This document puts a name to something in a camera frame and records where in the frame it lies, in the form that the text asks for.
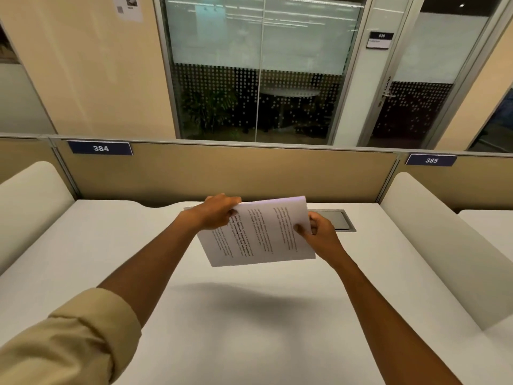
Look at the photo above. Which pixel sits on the person's left hand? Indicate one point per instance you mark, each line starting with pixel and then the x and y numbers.
pixel 211 212

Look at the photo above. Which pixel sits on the person's right hand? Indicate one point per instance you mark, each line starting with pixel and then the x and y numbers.
pixel 323 237

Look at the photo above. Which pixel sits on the person's right thumb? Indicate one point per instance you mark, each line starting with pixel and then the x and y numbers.
pixel 302 230

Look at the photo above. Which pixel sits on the person's left thumb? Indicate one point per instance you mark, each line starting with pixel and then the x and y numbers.
pixel 231 217

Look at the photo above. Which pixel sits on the printed white paper sheets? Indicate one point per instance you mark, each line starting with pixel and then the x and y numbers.
pixel 256 232

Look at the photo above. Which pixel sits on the person's right forearm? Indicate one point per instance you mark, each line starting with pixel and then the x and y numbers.
pixel 380 316

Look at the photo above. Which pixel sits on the person's left forearm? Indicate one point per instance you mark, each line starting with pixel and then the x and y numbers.
pixel 157 261

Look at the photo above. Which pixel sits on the beige desk partition panel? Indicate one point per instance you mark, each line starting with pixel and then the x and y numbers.
pixel 232 170
pixel 28 154
pixel 461 180

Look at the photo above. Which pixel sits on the green potted plant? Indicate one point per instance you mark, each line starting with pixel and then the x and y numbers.
pixel 208 106

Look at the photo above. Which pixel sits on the round white table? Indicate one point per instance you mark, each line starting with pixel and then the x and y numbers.
pixel 291 96

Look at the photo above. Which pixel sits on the white curved desk divider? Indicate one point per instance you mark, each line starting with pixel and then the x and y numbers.
pixel 28 204
pixel 445 244

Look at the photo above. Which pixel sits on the blue desk number label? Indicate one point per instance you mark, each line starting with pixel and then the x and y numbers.
pixel 100 148
pixel 431 160

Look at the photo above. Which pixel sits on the frosted glass window panel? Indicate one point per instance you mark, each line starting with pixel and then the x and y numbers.
pixel 260 68

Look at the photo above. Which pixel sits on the black and white door sign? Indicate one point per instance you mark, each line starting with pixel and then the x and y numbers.
pixel 379 40

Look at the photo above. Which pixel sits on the glass door with frame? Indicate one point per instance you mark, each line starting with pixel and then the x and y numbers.
pixel 425 72

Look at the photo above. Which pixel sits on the white wall notice paper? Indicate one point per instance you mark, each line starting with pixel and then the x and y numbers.
pixel 128 7

